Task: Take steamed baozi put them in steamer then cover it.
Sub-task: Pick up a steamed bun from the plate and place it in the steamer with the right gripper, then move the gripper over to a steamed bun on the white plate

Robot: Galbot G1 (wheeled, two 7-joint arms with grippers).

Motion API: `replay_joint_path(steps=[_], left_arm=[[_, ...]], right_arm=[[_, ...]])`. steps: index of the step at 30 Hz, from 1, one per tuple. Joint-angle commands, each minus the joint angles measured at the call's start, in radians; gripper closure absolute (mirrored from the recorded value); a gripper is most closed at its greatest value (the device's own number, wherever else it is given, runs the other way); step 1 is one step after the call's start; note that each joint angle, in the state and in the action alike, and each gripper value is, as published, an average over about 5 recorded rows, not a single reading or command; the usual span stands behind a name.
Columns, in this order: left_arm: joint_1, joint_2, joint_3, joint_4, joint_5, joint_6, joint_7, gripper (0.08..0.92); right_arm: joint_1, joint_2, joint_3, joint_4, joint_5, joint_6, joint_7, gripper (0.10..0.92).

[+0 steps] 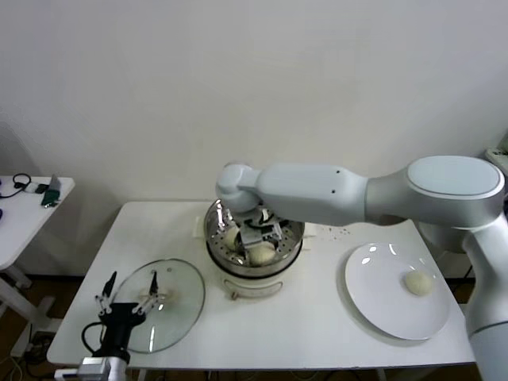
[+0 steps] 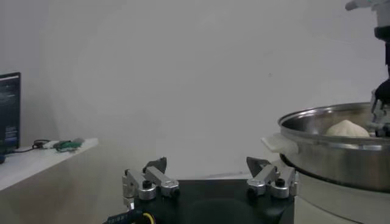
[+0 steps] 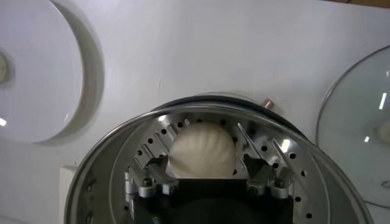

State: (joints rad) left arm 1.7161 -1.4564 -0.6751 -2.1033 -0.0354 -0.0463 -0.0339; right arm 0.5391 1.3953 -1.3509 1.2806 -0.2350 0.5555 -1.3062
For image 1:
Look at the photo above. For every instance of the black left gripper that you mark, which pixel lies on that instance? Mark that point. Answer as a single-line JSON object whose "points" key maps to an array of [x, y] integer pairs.
{"points": [[117, 325]]}

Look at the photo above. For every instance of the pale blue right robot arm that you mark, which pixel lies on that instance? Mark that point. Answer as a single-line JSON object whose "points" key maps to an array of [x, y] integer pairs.
{"points": [[309, 194]]}

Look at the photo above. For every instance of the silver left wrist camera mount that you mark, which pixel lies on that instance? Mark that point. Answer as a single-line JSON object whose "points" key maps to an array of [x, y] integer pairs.
{"points": [[99, 368]]}

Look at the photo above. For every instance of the perforated steel steamer basket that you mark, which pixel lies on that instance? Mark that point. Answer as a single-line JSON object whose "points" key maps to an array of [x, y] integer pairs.
{"points": [[293, 238]]}

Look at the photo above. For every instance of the white side table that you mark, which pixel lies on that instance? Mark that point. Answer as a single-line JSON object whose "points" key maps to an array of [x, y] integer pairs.
{"points": [[24, 230]]}

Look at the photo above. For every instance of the white steamed baozi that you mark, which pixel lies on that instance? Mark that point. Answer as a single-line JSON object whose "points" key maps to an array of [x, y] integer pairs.
{"points": [[418, 283], [231, 239], [262, 255]]}

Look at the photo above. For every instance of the white desk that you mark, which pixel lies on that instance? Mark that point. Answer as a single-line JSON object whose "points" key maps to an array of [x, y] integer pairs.
{"points": [[496, 155]]}

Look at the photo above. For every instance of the round glass pot lid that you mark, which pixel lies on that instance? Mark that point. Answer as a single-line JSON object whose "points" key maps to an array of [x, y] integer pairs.
{"points": [[186, 285]]}

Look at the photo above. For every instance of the white floor power strip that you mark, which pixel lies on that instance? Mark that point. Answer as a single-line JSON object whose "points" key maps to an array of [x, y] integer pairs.
{"points": [[36, 345]]}

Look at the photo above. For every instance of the pale green desk item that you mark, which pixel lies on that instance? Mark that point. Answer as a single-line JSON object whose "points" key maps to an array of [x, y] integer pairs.
{"points": [[505, 147]]}

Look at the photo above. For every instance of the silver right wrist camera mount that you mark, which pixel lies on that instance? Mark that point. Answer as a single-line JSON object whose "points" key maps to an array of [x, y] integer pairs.
{"points": [[251, 237]]}

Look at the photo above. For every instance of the large white plate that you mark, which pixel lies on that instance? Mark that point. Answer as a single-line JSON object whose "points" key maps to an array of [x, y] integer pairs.
{"points": [[365, 285]]}

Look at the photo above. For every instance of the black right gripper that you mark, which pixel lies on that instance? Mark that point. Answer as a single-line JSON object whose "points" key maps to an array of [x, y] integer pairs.
{"points": [[274, 233]]}

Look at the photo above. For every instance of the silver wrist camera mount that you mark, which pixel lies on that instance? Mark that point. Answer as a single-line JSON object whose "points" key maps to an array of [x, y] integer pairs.
{"points": [[251, 237], [99, 368]]}

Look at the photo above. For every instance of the small white black device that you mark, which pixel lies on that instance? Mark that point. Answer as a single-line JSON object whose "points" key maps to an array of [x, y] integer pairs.
{"points": [[37, 189]]}

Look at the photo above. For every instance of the white electric cooking pot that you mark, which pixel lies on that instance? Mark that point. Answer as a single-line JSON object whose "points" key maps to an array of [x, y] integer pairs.
{"points": [[254, 283]]}

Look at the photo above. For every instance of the green tool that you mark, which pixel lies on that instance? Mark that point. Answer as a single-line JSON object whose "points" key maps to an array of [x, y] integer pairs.
{"points": [[51, 194]]}

